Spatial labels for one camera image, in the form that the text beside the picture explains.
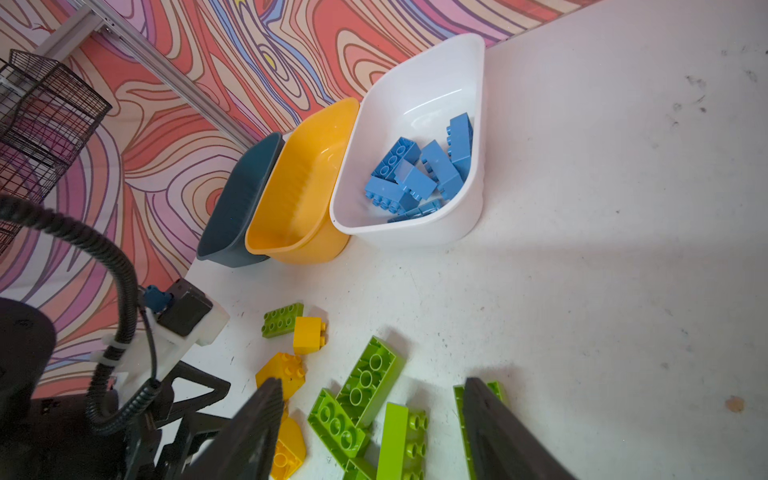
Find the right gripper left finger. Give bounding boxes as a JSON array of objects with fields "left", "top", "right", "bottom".
[{"left": 181, "top": 378, "right": 283, "bottom": 480}]

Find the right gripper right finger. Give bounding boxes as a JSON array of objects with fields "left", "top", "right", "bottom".
[{"left": 461, "top": 377, "right": 574, "bottom": 479}]

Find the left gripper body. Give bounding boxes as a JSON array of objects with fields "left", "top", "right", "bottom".
[{"left": 117, "top": 279, "right": 230, "bottom": 479}]

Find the blue lego brick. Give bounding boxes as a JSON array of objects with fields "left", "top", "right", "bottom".
[
  {"left": 446, "top": 113, "right": 473, "bottom": 181},
  {"left": 371, "top": 137, "right": 421, "bottom": 181},
  {"left": 394, "top": 160, "right": 437, "bottom": 201},
  {"left": 420, "top": 140, "right": 464, "bottom": 201},
  {"left": 387, "top": 199, "right": 445, "bottom": 223}
]

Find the blue lego brick lone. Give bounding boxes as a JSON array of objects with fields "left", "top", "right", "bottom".
[{"left": 365, "top": 176, "right": 419, "bottom": 215}]

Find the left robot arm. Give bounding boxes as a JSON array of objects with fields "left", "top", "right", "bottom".
[{"left": 1, "top": 195, "right": 230, "bottom": 479}]

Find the yellow lego brick lower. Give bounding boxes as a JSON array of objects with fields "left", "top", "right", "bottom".
[{"left": 270, "top": 412, "right": 306, "bottom": 480}]

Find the yellow lego brick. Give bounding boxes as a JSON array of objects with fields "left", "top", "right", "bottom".
[
  {"left": 270, "top": 412, "right": 306, "bottom": 480},
  {"left": 293, "top": 317, "right": 327, "bottom": 355}
]

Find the green lego brick right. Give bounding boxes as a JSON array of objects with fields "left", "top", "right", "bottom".
[{"left": 452, "top": 380, "right": 506, "bottom": 480}]

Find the yellow lego brick mid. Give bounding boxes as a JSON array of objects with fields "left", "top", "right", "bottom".
[{"left": 255, "top": 353, "right": 307, "bottom": 401}]

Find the green lego brick low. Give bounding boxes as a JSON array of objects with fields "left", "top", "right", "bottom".
[{"left": 308, "top": 388, "right": 370, "bottom": 472}]

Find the green lego brick upright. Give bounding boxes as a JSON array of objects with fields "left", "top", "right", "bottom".
[{"left": 376, "top": 403, "right": 429, "bottom": 480}]

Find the green lego brick bottom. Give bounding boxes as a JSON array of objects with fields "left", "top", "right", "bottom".
[{"left": 342, "top": 458, "right": 376, "bottom": 480}]

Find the yellow lego brick top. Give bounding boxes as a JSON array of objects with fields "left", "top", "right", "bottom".
[{"left": 293, "top": 317, "right": 327, "bottom": 355}]

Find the green lego plate left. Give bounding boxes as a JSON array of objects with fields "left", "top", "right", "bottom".
[{"left": 261, "top": 302, "right": 304, "bottom": 338}]

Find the green lego brick centre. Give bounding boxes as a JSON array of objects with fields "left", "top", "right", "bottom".
[{"left": 336, "top": 336, "right": 405, "bottom": 429}]

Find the dark teal plastic bin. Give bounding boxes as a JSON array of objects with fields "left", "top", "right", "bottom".
[{"left": 196, "top": 133, "right": 285, "bottom": 268}]

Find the yellow plastic bin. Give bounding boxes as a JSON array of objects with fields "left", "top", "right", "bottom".
[{"left": 244, "top": 98, "right": 360, "bottom": 264}]

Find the white plastic bin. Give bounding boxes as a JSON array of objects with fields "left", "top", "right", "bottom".
[{"left": 330, "top": 34, "right": 486, "bottom": 248}]

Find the left wire basket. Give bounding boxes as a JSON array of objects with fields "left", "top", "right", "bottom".
[{"left": 0, "top": 49, "right": 113, "bottom": 253}]

